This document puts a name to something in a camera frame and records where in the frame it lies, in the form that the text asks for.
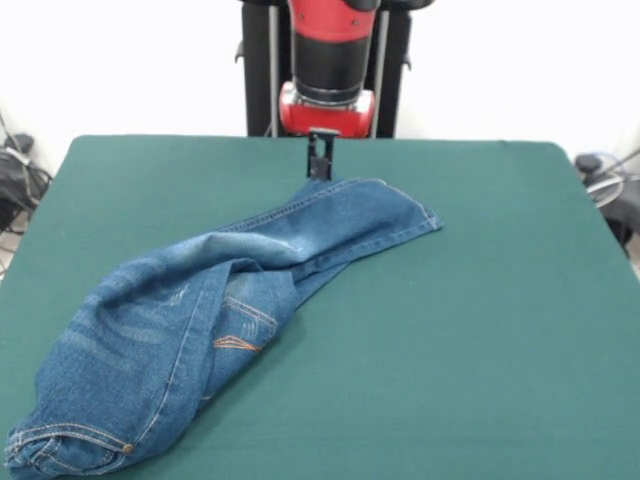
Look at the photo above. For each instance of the blue denim jeans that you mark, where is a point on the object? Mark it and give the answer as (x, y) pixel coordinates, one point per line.
(150, 340)

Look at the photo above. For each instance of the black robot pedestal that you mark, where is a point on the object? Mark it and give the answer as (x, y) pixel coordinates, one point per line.
(260, 75)

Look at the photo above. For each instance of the dark green table cloth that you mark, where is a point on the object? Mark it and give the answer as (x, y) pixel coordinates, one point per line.
(450, 350)

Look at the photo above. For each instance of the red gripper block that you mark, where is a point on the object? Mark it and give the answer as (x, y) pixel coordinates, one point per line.
(325, 120)

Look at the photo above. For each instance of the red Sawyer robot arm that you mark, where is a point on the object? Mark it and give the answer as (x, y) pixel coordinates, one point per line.
(330, 50)

